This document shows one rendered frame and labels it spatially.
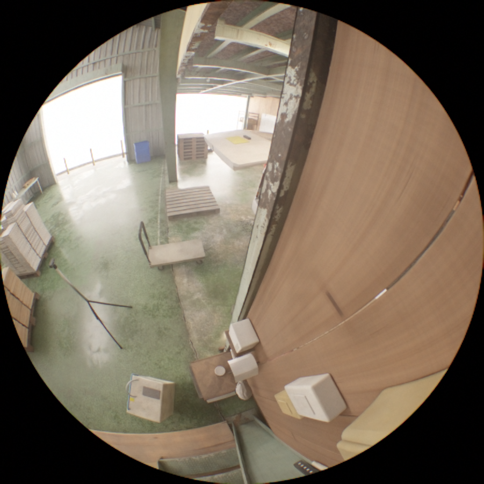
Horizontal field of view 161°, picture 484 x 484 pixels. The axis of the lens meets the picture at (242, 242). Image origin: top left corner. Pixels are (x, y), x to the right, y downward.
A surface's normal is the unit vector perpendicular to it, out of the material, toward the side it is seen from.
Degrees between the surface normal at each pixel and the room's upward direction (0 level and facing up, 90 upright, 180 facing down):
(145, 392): 0
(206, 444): 0
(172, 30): 90
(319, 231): 90
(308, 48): 90
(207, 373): 0
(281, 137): 90
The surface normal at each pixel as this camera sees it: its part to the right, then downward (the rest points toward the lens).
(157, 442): 0.13, -0.70
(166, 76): 0.37, 0.69
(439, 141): -0.92, 0.18
